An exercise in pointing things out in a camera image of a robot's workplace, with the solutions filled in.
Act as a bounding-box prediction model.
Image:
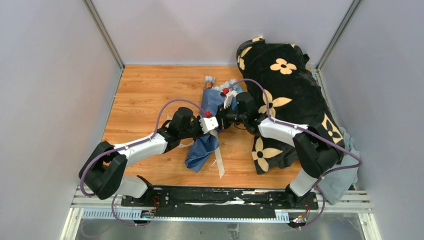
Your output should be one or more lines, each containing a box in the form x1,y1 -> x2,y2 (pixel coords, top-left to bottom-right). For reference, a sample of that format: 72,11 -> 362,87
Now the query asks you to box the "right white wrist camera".
223,89 -> 238,109

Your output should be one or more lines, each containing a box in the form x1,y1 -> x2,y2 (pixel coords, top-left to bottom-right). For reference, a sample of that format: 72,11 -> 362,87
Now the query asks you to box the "black floral plush blanket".
235,35 -> 345,175

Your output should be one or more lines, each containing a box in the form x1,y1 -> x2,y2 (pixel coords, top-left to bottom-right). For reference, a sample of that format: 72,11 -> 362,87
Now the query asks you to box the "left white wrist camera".
199,116 -> 219,134

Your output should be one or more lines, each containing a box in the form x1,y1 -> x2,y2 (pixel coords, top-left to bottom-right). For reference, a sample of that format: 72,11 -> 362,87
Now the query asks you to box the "left aluminium corner post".
82,0 -> 125,70

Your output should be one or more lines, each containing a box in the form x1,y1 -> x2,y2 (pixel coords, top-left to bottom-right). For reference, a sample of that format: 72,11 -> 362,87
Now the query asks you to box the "blue wrapping paper sheet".
184,87 -> 225,173

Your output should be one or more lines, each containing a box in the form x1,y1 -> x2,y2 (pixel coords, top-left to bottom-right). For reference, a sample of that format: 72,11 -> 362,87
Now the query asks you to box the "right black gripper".
215,102 -> 248,131

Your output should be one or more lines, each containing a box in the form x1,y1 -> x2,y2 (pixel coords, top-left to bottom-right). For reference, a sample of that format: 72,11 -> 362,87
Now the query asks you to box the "fake flower bunch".
203,76 -> 243,95

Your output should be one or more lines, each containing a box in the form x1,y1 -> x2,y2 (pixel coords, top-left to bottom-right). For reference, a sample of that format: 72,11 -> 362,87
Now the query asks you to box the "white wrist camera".
199,116 -> 219,134
223,89 -> 238,109

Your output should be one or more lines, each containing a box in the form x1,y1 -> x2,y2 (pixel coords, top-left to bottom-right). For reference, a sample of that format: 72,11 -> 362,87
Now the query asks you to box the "aluminium corner post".
82,0 -> 125,70
315,0 -> 363,71

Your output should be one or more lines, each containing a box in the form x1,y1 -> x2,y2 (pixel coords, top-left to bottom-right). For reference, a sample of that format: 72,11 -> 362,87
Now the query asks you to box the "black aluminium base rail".
64,185 -> 375,231

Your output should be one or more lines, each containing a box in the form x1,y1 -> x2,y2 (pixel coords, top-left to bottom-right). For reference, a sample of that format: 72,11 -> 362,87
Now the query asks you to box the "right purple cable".
222,78 -> 364,230

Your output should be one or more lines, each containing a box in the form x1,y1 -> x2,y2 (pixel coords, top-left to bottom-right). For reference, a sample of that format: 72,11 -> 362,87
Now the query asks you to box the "right aluminium corner post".
315,0 -> 363,71

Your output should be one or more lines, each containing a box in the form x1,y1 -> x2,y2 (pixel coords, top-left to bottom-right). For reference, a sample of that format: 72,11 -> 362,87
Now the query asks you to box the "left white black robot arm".
78,107 -> 216,207

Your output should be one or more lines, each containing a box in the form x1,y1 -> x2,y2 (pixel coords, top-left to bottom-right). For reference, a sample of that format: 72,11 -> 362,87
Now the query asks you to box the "grey blue cloth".
317,127 -> 360,205

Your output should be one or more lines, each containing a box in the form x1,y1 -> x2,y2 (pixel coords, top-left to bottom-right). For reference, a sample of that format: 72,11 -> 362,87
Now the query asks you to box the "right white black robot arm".
216,88 -> 344,209

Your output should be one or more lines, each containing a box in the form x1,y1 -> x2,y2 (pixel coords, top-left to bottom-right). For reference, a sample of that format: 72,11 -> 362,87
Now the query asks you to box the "cream printed ribbon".
162,116 -> 225,178

